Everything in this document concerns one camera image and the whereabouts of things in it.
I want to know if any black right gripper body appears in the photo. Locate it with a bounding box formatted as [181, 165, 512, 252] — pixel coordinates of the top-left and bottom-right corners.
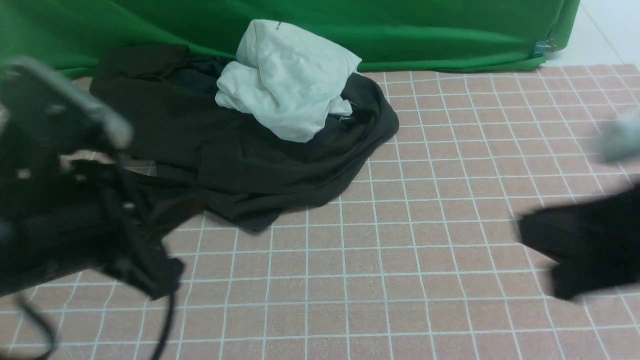
[518, 183, 640, 301]

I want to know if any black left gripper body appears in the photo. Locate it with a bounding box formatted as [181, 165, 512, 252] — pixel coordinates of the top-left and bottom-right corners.
[1, 156, 185, 300]

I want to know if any dark gray long-sleeve top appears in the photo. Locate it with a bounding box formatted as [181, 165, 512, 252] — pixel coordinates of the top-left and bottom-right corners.
[89, 44, 400, 231]

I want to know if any white t-shirt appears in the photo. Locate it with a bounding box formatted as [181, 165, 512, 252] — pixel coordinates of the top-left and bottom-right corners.
[215, 19, 362, 143]

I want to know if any green backdrop cloth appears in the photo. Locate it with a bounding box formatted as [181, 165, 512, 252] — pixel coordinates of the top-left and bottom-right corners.
[0, 0, 579, 77]

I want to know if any blue binder clip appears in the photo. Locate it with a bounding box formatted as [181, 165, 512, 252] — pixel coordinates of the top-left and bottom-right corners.
[531, 38, 556, 59]

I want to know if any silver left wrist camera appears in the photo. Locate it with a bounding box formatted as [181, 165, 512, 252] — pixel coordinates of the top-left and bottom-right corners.
[1, 56, 134, 155]

